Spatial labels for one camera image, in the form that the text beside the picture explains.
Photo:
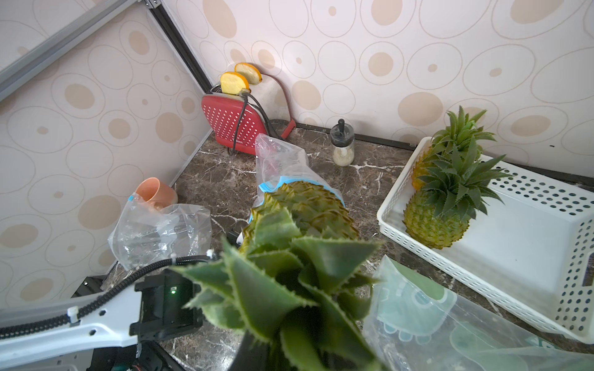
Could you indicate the blue-zip bag with pineapple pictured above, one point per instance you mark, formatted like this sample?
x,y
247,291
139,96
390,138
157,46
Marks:
x,y
285,179

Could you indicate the yellow pineapple green crown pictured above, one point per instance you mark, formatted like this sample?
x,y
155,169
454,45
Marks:
x,y
461,131
455,189

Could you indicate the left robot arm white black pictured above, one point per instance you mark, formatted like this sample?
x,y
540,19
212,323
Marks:
x,y
152,309

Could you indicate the left black frame post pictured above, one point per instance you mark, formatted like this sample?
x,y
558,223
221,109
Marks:
x,y
182,48

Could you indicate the left diagonal aluminium frame bar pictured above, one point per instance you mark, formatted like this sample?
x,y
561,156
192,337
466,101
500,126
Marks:
x,y
35,34

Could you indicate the white perforated plastic basket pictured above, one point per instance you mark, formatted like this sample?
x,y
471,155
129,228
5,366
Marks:
x,y
531,252

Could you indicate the front yellow toast slice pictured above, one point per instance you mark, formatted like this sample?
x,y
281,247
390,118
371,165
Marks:
x,y
234,83

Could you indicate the red toaster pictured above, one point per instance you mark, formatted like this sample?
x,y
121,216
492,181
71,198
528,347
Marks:
x,y
237,121

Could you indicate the rear yellow toast slice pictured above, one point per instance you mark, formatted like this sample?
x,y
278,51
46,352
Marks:
x,y
249,72

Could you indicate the yellow toast slice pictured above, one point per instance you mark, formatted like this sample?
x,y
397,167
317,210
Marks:
x,y
234,83
249,72

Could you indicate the orange plastic cup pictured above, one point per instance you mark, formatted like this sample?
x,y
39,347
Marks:
x,y
156,193

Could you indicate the green-zip bag with pineapple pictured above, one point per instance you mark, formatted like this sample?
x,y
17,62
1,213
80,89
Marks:
x,y
416,324

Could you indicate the small bottle black cap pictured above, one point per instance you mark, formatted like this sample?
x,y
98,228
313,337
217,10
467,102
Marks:
x,y
342,138

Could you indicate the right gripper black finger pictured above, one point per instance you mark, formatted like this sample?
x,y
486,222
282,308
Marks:
x,y
254,355

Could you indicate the clear zip-top bag blue slider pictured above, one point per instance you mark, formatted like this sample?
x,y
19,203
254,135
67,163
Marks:
x,y
144,234

